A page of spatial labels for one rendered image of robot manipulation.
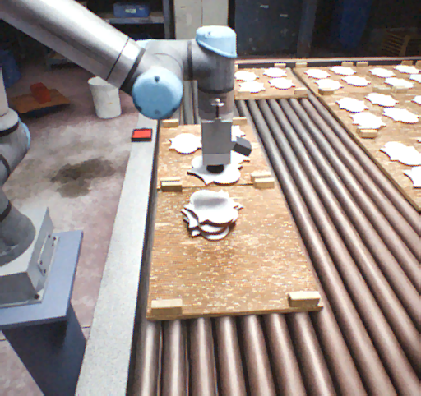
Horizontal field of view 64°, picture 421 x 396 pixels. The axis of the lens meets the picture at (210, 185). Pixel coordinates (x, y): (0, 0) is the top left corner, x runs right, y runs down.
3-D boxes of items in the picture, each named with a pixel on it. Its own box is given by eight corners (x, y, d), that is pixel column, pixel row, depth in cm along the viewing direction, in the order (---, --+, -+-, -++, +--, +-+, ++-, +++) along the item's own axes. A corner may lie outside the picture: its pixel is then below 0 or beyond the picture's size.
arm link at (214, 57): (191, 25, 64) (235, 24, 65) (192, 80, 71) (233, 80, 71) (191, 34, 58) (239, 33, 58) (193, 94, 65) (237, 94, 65)
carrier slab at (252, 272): (146, 321, 65) (145, 316, 64) (159, 193, 98) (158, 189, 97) (323, 310, 67) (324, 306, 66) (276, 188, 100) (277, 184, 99)
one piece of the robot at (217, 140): (259, 104, 66) (253, 173, 75) (252, 89, 73) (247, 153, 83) (198, 106, 65) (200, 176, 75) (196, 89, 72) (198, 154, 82)
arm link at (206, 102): (232, 80, 71) (237, 94, 65) (231, 101, 74) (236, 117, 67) (196, 81, 71) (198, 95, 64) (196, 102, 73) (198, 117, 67)
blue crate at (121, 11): (113, 17, 478) (111, 5, 468) (119, 13, 508) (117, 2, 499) (148, 17, 479) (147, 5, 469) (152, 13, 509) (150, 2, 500)
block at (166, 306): (151, 316, 64) (150, 307, 62) (152, 307, 66) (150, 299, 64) (182, 314, 64) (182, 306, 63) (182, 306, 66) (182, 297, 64)
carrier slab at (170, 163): (156, 192, 98) (156, 188, 97) (160, 130, 131) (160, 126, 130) (274, 186, 101) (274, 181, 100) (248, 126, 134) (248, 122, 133)
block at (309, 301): (289, 308, 66) (291, 299, 64) (286, 300, 67) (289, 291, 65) (318, 306, 66) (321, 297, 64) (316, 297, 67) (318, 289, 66)
